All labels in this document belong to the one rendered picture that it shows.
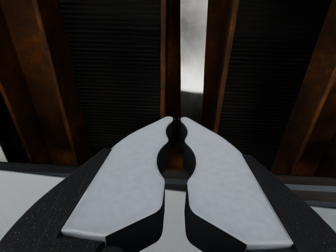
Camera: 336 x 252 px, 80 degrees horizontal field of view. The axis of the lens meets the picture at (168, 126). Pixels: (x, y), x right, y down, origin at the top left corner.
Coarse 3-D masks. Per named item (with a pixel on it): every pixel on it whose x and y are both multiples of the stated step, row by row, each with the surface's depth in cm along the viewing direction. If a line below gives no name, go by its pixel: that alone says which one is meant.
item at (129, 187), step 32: (160, 128) 10; (128, 160) 8; (160, 160) 9; (96, 192) 7; (128, 192) 7; (160, 192) 7; (64, 224) 6; (96, 224) 6; (128, 224) 6; (160, 224) 7
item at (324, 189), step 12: (0, 168) 20; (12, 168) 20; (24, 168) 20; (36, 168) 20; (48, 168) 20; (60, 168) 20; (72, 168) 20; (168, 180) 19; (180, 180) 19; (288, 180) 19; (300, 180) 19; (312, 180) 19; (324, 180) 19; (300, 192) 19; (312, 192) 19; (324, 192) 19; (312, 204) 18; (324, 204) 18
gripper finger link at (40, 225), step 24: (96, 168) 8; (48, 192) 7; (72, 192) 7; (24, 216) 6; (48, 216) 6; (0, 240) 5; (24, 240) 5; (48, 240) 5; (72, 240) 5; (96, 240) 5
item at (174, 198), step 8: (168, 192) 16; (176, 192) 16; (168, 200) 17; (176, 200) 17; (168, 208) 17; (176, 208) 17; (168, 216) 18; (176, 216) 18; (168, 224) 18; (176, 224) 18; (168, 232) 19; (160, 240) 20; (168, 240) 20; (144, 248) 20; (152, 248) 20; (160, 248) 20; (168, 248) 20
